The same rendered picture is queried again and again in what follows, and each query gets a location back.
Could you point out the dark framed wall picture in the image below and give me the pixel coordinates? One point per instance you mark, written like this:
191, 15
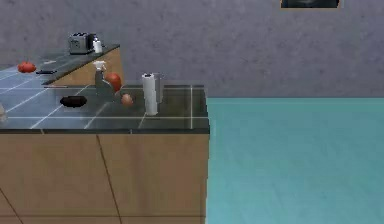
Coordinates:
310, 3

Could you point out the brown potato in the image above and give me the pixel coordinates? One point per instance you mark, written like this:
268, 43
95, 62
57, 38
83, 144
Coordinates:
127, 99

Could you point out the silver butter knife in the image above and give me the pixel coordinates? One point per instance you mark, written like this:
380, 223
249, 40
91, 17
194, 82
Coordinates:
55, 86

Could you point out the red apple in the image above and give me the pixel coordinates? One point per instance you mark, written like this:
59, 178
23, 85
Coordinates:
114, 81

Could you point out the small white shaker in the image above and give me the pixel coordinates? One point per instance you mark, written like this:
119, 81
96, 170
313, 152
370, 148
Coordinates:
97, 46

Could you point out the white paper towel roll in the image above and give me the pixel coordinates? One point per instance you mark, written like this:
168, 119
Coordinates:
149, 95

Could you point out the black oval dish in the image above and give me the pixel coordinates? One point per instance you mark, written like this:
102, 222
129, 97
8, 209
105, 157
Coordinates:
73, 101

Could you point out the black flat utensil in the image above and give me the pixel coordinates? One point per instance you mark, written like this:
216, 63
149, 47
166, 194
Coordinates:
46, 72

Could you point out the red tomato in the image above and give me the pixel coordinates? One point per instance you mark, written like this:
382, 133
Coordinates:
26, 67

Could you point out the grey spray bottle white nozzle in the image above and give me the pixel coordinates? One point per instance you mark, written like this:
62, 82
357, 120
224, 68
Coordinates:
100, 80

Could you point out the wooden kitchen counter dark top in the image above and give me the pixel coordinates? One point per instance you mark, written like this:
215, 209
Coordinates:
100, 173

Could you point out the silver toaster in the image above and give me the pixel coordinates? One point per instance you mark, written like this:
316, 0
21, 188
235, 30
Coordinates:
80, 42

